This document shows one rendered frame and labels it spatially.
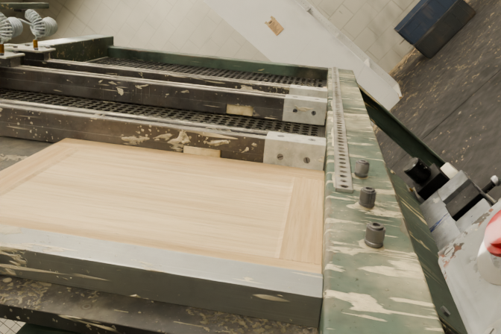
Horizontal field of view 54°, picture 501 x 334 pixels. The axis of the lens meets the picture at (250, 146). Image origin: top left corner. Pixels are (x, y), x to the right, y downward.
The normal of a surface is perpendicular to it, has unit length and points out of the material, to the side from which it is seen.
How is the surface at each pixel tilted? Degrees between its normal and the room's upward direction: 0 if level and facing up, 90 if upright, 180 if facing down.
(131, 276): 90
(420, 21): 90
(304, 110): 90
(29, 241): 55
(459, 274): 0
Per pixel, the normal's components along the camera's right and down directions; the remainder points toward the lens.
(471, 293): -0.75, -0.65
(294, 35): -0.22, 0.34
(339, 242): 0.08, -0.95
